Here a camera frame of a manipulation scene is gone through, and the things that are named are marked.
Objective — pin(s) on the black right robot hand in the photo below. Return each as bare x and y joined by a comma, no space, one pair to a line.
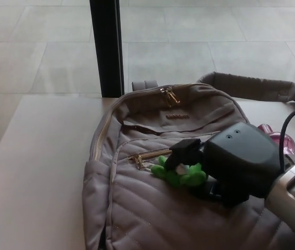
241,159

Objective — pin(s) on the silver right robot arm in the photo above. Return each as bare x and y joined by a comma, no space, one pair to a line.
293,190

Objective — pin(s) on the pink transparent water bottle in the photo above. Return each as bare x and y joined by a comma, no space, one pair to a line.
283,140

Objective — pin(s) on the grey quilted backpack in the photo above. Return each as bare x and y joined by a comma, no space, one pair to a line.
163,216

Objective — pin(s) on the black vertical window post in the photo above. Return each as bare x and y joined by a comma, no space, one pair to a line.
107,47

